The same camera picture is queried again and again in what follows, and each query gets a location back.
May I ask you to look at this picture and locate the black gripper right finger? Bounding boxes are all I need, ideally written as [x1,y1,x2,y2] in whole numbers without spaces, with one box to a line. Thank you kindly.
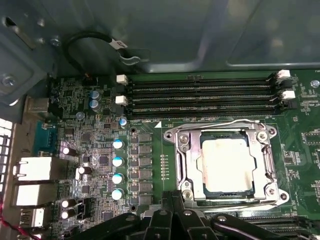
[172,190,311,240]

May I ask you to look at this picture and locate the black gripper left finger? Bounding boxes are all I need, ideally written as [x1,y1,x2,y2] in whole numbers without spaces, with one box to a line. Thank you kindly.
[82,190,174,240]

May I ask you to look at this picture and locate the metal locking lever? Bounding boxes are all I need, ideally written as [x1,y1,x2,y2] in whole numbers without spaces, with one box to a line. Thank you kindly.
[196,194,288,208]
[172,118,263,133]

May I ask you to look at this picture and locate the silver CPU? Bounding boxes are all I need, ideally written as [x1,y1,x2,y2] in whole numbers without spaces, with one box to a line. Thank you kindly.
[196,129,258,201]

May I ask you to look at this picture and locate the metal socket cover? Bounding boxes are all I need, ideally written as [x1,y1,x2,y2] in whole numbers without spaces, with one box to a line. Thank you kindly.
[176,123,275,201]

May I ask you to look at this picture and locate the CPU socket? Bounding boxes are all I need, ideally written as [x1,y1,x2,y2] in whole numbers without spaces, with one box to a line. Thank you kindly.
[163,119,290,208]

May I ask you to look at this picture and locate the black RAM slot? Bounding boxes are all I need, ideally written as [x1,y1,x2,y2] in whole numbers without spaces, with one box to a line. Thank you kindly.
[116,69,291,86]
[124,99,298,115]
[237,215,301,226]
[115,89,296,105]
[124,79,293,95]

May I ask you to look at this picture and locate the green motherboard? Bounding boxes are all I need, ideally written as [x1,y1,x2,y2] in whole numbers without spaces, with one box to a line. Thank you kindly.
[22,67,320,240]

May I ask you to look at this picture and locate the silver port block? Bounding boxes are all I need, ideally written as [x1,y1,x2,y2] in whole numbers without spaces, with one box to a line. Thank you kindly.
[11,183,60,208]
[14,156,68,182]

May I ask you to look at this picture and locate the blue port connector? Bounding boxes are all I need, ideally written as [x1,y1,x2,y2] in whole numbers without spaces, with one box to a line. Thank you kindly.
[33,121,60,156]

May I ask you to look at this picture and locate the black open PC case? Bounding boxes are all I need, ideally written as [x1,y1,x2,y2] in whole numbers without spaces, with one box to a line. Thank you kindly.
[0,0,320,240]

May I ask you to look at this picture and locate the black fan cable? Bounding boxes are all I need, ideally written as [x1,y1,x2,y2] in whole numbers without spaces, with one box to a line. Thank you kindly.
[66,29,127,76]

